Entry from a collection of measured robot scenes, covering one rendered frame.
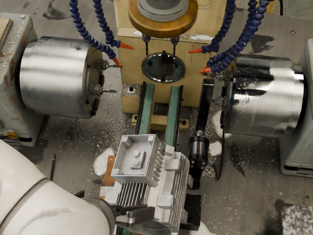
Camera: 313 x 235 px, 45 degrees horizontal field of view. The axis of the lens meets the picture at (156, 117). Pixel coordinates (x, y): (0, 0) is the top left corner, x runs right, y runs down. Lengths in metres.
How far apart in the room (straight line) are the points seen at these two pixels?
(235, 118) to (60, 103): 0.51
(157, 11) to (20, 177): 0.57
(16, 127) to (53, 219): 0.87
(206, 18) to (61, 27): 0.73
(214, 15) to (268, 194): 0.61
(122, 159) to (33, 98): 0.34
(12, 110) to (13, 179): 0.73
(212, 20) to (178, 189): 0.57
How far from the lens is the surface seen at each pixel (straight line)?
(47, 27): 1.78
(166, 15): 0.95
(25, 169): 0.54
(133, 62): 1.28
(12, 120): 1.30
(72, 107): 1.16
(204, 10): 1.25
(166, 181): 0.99
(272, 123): 1.13
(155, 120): 1.35
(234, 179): 1.33
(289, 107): 1.11
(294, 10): 3.17
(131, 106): 1.38
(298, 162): 1.31
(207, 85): 0.95
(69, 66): 1.12
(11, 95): 1.20
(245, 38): 0.94
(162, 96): 1.41
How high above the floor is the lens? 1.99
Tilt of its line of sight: 58 degrees down
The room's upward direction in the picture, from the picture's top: straight up
